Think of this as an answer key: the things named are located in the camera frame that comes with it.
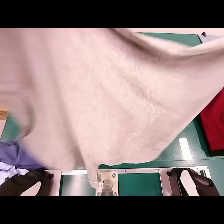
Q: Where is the pale pink garment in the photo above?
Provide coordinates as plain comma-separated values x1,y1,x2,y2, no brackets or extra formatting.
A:
0,27,224,188

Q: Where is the red garment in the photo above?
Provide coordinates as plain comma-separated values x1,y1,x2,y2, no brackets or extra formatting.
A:
199,88,224,157

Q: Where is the purple garment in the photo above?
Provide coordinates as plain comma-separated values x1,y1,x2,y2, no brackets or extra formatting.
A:
0,139,46,186

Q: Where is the silver frame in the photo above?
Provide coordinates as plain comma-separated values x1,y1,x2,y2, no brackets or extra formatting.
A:
19,165,224,197

